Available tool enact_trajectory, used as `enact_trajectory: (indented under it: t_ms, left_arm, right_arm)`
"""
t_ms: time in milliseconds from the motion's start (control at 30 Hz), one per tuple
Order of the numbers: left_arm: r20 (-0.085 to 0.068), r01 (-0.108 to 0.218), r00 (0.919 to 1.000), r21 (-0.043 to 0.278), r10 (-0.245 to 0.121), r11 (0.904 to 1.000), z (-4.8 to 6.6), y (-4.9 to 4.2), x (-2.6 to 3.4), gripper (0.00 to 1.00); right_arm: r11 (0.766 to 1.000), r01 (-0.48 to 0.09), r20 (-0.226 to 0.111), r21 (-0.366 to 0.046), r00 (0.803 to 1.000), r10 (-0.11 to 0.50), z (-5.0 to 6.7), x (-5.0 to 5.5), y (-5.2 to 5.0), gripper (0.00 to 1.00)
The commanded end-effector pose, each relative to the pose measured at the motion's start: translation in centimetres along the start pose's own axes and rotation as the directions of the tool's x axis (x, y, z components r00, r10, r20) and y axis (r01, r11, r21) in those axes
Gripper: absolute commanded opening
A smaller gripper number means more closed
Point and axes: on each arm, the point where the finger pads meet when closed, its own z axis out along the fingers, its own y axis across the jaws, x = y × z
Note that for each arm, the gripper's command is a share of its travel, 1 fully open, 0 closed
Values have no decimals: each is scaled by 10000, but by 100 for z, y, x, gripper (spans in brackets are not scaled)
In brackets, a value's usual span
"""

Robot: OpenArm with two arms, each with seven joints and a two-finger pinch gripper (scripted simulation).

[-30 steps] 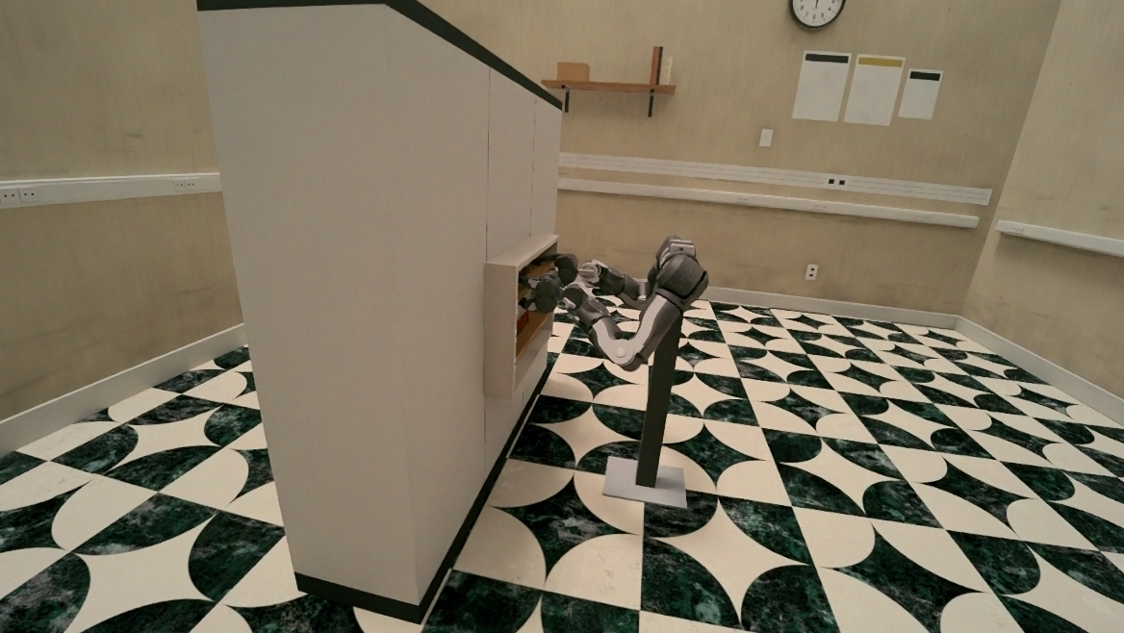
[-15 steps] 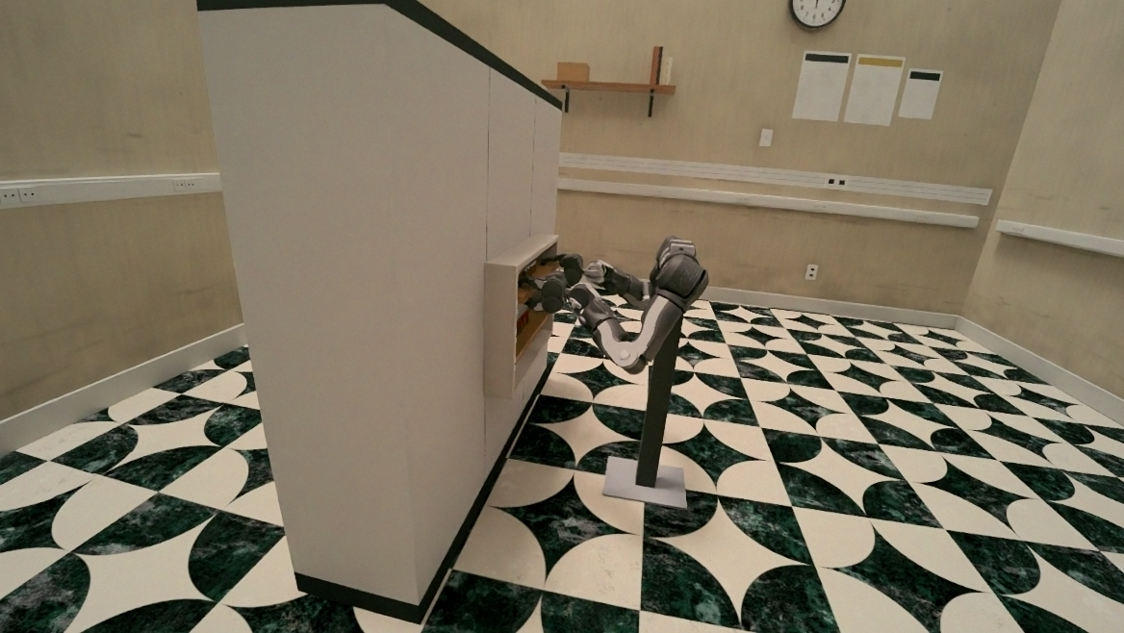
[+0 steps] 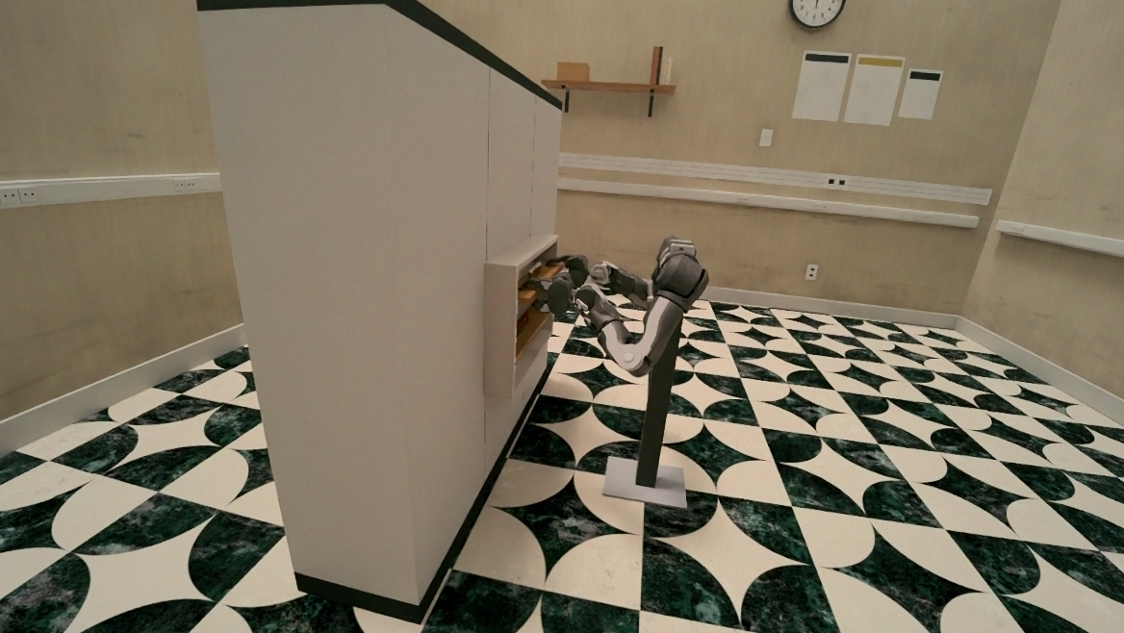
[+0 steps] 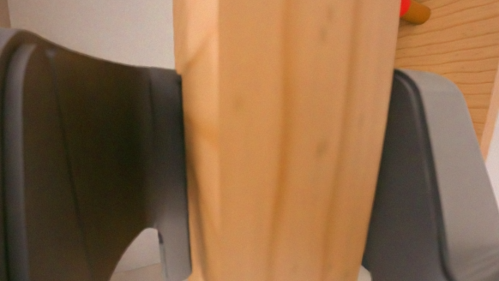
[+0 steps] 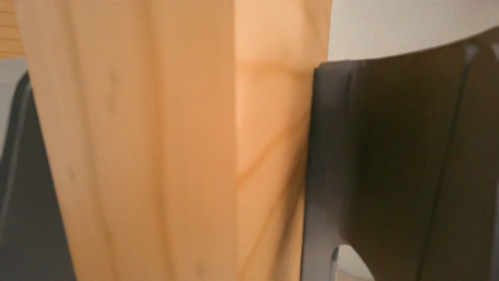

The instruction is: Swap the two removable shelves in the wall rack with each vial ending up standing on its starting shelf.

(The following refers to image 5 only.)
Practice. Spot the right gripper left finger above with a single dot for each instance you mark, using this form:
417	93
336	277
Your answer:
33	241

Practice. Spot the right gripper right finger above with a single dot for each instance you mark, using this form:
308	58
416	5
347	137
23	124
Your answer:
403	164

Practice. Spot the beige wall rack case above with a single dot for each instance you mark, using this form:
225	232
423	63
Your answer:
344	276

